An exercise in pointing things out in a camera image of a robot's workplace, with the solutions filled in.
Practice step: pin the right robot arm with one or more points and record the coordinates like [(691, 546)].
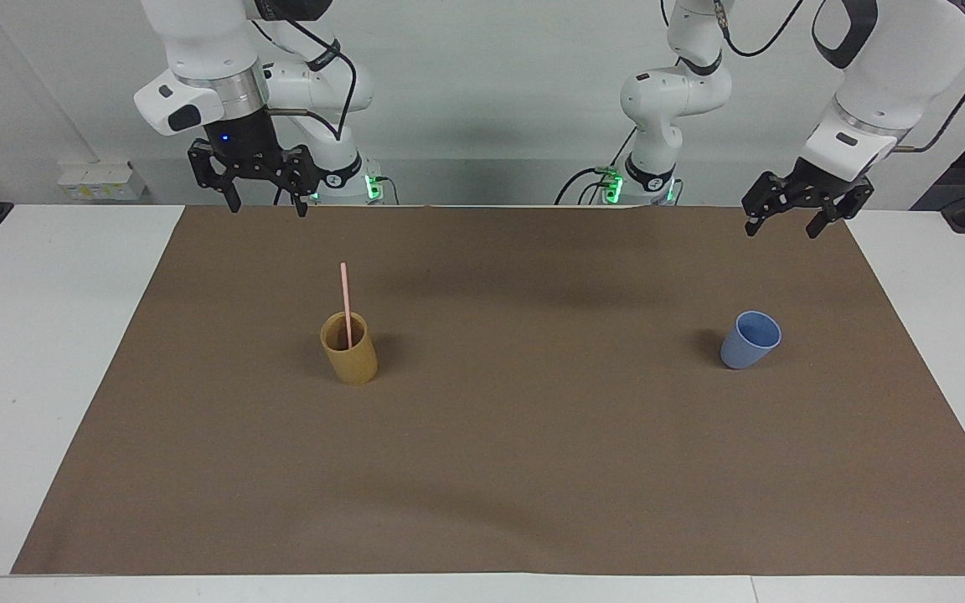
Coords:
[(206, 42)]

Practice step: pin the white power strip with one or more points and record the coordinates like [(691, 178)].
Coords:
[(101, 180)]

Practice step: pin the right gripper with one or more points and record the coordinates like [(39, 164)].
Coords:
[(246, 138)]

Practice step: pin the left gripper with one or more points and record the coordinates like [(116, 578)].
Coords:
[(822, 184)]

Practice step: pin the pink chopstick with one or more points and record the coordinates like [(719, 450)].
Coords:
[(346, 301)]

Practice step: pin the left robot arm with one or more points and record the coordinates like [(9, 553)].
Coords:
[(901, 75)]

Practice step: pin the blue cup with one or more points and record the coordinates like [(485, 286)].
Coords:
[(746, 347)]

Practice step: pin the brown cup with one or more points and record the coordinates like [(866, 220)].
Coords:
[(353, 364)]

